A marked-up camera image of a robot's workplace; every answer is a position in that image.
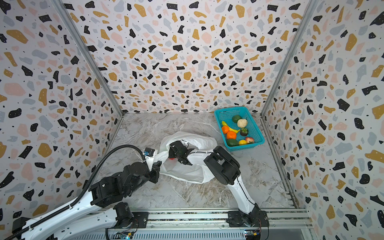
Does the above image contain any white plastic bag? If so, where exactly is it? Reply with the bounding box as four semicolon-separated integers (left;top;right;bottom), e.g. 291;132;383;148
155;132;218;184

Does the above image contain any small orange tangerine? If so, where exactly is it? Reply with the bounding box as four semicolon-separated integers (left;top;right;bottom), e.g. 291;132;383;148
222;126;230;135

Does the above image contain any green mango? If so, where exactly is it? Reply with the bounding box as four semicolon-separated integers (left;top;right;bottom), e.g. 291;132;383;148
226;139;239;147

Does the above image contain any orange fruit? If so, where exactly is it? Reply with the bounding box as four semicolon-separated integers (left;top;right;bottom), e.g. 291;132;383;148
226;131;237;140

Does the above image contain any teal plastic basket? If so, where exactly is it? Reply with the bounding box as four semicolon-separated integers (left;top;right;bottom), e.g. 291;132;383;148
214;107;265;152

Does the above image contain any dark purple green fruit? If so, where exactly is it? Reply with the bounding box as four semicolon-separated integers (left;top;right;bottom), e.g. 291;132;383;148
240;128;249;137

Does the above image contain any pale white fruit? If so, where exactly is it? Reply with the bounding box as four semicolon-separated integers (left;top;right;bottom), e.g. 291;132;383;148
237;119;248;128

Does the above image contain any red apple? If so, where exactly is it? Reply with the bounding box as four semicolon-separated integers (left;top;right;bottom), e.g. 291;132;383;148
245;137;255;144

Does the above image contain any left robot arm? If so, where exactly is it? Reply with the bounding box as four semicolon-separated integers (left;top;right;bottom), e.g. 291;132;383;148
9;161;162;240

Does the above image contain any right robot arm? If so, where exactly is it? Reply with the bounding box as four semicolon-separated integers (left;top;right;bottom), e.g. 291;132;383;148
169;141;264;227

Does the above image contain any green round fruit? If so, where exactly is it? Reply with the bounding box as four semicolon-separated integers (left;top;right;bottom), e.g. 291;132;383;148
232;115;242;124

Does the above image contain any yellow banana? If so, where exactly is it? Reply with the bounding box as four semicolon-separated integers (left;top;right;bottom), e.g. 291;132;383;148
222;121;240;133

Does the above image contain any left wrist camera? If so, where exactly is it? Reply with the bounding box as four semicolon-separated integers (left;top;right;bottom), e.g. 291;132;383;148
143;147;156;158

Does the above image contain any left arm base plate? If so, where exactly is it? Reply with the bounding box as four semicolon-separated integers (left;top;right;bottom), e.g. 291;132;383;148
111;212;149;229

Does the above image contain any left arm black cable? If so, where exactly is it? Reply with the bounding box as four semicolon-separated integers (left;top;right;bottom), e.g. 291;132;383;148
0;144;148;240

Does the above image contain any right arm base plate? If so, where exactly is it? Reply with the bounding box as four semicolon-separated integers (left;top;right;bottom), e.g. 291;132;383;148
227;210;270;228

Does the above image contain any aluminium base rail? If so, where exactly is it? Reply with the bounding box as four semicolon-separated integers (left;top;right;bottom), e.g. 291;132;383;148
59;208;316;240

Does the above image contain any left aluminium corner post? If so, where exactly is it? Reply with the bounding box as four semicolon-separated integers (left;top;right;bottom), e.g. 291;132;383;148
51;1;124;118

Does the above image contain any aluminium corner post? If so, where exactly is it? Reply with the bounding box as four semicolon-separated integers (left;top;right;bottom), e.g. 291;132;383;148
261;0;319;118
51;1;124;118

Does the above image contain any right aluminium corner post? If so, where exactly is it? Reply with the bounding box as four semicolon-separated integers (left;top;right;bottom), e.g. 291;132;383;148
261;0;319;118

